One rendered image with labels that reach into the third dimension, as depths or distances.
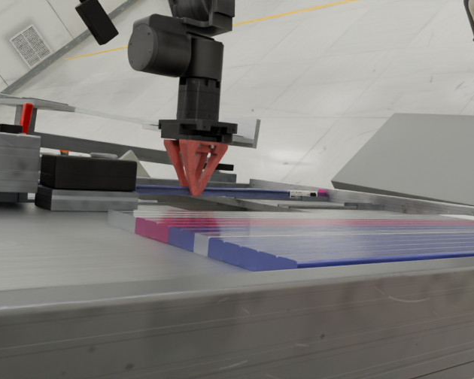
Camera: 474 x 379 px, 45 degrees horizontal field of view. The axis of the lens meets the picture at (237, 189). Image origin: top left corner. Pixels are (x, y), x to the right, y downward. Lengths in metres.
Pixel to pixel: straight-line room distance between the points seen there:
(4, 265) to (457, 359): 0.22
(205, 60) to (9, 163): 0.35
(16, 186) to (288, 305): 0.32
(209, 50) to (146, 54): 0.09
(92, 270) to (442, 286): 0.17
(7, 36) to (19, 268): 8.44
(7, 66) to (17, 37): 0.42
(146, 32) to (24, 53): 8.02
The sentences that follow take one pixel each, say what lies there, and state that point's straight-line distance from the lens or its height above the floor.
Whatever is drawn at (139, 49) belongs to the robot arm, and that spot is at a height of 1.09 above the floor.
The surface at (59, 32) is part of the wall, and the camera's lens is 8.94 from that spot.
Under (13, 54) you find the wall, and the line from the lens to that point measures 8.68.
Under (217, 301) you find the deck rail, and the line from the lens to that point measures 0.20.
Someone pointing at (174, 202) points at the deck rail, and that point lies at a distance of 0.99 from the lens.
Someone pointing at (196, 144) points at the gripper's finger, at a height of 0.96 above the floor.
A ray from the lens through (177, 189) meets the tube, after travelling 0.76.
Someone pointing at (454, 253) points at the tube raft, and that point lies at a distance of 0.37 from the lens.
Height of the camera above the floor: 1.23
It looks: 28 degrees down
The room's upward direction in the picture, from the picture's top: 32 degrees counter-clockwise
